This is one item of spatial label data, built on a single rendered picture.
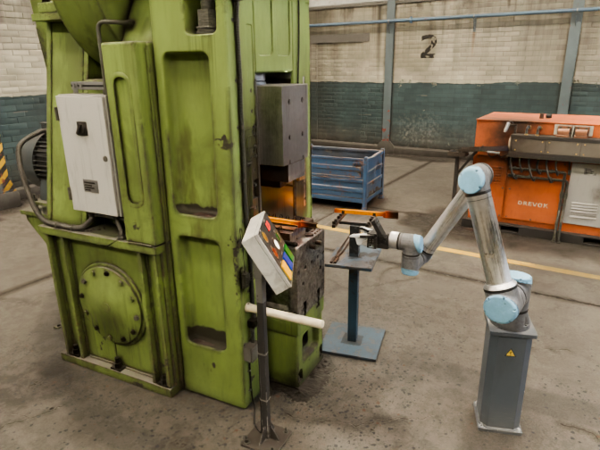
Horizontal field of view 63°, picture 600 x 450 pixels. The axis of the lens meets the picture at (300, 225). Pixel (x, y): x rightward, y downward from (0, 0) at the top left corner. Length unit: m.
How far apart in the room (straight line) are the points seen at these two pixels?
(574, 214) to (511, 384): 3.39
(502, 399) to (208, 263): 1.70
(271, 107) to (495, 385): 1.82
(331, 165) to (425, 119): 4.16
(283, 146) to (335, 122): 8.71
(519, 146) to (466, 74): 4.56
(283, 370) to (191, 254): 0.90
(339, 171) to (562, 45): 4.87
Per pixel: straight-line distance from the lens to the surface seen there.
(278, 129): 2.53
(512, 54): 9.95
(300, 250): 2.71
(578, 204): 5.91
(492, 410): 2.93
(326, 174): 6.61
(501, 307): 2.44
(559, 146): 5.68
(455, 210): 2.56
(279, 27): 2.81
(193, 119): 2.57
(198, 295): 2.86
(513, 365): 2.78
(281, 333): 2.96
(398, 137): 10.61
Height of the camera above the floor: 1.87
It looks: 18 degrees down
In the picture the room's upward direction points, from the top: 1 degrees counter-clockwise
